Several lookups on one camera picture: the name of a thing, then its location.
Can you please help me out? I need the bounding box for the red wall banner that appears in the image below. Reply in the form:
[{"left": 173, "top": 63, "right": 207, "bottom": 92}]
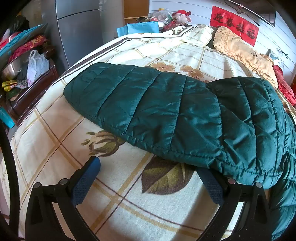
[{"left": 210, "top": 5, "right": 259, "bottom": 47}]

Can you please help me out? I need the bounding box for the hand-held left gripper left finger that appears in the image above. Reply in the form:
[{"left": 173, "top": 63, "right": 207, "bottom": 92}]
[{"left": 24, "top": 156, "right": 101, "bottom": 241}]

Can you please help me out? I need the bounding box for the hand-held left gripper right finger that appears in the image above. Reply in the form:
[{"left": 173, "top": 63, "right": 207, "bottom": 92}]
[{"left": 196, "top": 167, "right": 272, "bottom": 241}]

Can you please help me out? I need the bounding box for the green quilted jacket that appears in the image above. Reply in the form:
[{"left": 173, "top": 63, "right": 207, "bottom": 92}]
[{"left": 63, "top": 62, "right": 296, "bottom": 241}]

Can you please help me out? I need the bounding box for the clear plastic bag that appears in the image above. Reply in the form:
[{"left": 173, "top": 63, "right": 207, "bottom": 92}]
[{"left": 148, "top": 8, "right": 176, "bottom": 26}]

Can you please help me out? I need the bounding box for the printed paper packet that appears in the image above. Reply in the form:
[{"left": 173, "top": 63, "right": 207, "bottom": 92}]
[{"left": 269, "top": 49, "right": 285, "bottom": 67}]

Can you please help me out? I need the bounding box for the floral checked bed blanket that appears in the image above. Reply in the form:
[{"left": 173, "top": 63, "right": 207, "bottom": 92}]
[{"left": 0, "top": 23, "right": 285, "bottom": 241}]

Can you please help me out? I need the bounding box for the beige fringed pillow towel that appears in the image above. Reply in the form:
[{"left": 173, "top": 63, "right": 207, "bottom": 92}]
[{"left": 213, "top": 26, "right": 279, "bottom": 88}]

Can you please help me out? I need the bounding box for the blue folded cloth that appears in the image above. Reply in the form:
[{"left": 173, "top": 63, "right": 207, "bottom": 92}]
[{"left": 117, "top": 22, "right": 160, "bottom": 37}]

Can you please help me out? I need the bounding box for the pig plush toy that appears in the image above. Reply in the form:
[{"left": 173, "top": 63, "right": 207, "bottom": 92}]
[{"left": 172, "top": 10, "right": 193, "bottom": 25}]

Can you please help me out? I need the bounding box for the white plastic bag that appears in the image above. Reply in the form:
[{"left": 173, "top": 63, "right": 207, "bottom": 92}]
[{"left": 27, "top": 49, "right": 50, "bottom": 87}]

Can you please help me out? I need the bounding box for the metal basin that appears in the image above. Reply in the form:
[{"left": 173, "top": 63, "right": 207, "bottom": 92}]
[{"left": 1, "top": 56, "right": 29, "bottom": 81}]

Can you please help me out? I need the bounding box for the checked cream pillow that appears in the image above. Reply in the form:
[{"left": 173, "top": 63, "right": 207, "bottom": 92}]
[{"left": 180, "top": 24, "right": 215, "bottom": 48}]

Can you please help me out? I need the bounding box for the pile of colourful clothes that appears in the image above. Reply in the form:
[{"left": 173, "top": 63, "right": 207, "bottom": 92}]
[{"left": 0, "top": 22, "right": 50, "bottom": 63}]

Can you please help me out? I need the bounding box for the grey refrigerator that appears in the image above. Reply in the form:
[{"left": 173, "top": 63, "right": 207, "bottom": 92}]
[{"left": 42, "top": 0, "right": 125, "bottom": 70}]

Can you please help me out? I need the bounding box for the wooden door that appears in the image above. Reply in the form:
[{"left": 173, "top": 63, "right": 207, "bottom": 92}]
[{"left": 124, "top": 0, "right": 149, "bottom": 25}]

